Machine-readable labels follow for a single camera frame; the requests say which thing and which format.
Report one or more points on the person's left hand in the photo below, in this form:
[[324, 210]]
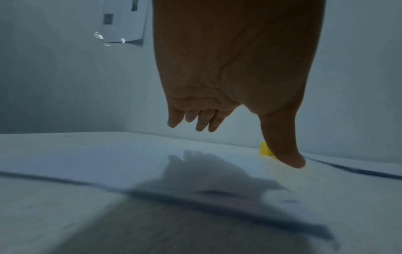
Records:
[[238, 54]]

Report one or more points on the yellow glue stick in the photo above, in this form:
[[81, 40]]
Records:
[[266, 150]]

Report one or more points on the stack of white paper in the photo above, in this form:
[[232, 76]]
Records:
[[125, 168]]

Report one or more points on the glued white paper sheet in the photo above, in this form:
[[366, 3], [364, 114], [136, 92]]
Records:
[[370, 169]]

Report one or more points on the white wall sheet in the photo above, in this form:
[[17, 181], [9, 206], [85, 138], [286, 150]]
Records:
[[122, 22]]

